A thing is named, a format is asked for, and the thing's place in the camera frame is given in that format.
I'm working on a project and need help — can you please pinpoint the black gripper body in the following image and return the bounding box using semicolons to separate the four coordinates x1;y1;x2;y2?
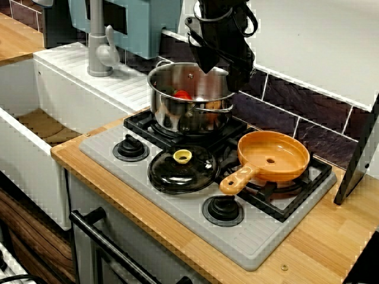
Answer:
185;15;258;60

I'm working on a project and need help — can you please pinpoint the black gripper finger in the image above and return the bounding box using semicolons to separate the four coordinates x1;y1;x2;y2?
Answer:
191;43;222;74
227;54;256;92

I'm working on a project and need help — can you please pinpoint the glass lid with yellow knob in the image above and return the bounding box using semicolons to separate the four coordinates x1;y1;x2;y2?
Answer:
147;144;221;195

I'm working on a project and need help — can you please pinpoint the red toy pepper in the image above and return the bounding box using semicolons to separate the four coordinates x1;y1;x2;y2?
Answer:
173;90;193;101

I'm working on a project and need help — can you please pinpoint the stainless steel pot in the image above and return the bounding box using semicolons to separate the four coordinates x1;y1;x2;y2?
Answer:
147;60;239;135

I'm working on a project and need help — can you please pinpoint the orange toy frying pan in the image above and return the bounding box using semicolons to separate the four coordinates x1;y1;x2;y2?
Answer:
219;130;311;196

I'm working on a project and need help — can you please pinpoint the black burner grate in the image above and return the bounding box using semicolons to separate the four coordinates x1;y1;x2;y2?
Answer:
219;141;333;223
123;111;249;150

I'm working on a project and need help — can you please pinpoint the grey toy faucet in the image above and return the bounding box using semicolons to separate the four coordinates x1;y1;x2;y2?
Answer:
86;0;121;77

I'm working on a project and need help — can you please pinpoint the black stove knob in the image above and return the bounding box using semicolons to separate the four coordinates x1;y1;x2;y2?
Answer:
112;134;150;162
202;195;245;227

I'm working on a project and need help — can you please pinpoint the white sink basin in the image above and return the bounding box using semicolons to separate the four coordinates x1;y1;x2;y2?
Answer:
0;41;152;231

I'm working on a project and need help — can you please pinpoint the black side panel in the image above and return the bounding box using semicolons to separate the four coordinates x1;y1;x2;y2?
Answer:
333;94;379;205

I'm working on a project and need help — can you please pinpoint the grey stove top plate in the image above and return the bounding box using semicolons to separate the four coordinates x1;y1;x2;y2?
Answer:
79;118;338;272

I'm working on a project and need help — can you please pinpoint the white toy oven cabinet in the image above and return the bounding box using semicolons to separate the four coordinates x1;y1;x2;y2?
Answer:
63;171;208;284

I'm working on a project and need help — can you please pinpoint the black oven door handle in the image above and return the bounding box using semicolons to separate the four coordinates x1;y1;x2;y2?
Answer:
69;206;193;284

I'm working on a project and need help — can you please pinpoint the black cable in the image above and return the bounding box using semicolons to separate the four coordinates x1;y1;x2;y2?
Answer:
0;273;50;284

